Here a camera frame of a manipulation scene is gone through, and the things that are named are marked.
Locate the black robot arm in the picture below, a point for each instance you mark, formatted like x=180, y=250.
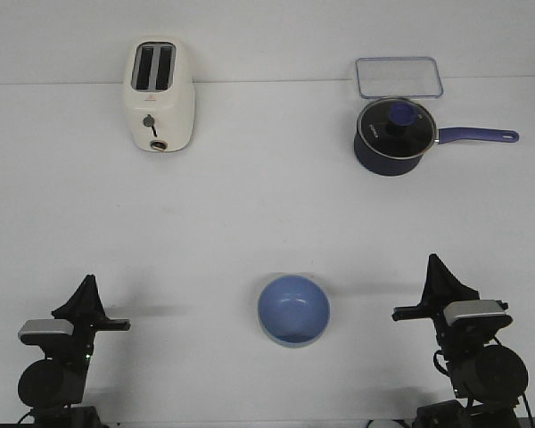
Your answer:
x=488, y=379
x=53, y=387

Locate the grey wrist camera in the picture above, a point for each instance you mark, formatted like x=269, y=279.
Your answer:
x=466, y=309
x=38, y=331

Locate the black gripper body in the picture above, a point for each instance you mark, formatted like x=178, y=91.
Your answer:
x=76, y=349
x=463, y=338

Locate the dark blue saucepan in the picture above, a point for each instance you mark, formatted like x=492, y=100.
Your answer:
x=390, y=167

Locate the green bowl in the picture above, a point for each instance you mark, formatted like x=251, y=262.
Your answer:
x=293, y=342

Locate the glass saucepan lid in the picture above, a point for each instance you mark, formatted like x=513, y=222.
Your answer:
x=397, y=128

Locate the clear plastic food container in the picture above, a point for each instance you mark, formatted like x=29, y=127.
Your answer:
x=410, y=77

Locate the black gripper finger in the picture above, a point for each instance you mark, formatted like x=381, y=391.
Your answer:
x=97, y=306
x=430, y=293
x=80, y=304
x=448, y=288

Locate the white two-slot toaster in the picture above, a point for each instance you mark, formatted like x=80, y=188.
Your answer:
x=159, y=95

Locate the blue bowl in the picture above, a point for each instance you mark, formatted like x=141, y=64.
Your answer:
x=293, y=305

